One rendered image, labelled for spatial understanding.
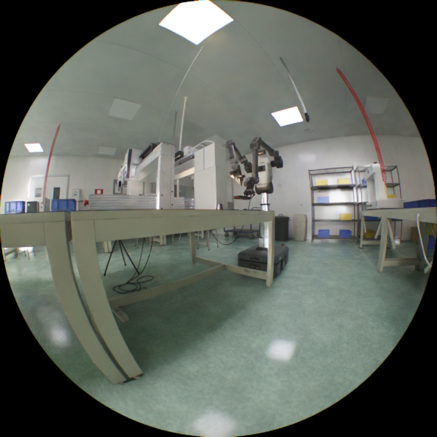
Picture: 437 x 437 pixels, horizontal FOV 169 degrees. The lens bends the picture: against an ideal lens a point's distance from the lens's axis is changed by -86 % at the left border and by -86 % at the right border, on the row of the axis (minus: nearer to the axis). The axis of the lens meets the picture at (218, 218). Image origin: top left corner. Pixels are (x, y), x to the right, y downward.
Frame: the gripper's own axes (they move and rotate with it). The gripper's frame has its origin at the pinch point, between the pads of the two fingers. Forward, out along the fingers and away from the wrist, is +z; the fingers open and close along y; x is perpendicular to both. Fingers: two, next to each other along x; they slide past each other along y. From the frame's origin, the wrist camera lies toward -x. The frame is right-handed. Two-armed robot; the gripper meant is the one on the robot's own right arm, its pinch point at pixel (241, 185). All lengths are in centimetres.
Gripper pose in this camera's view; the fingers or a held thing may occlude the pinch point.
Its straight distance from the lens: 142.7
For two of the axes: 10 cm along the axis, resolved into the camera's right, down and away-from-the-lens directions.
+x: 6.8, -2.9, 6.7
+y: 7.0, 0.0, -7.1
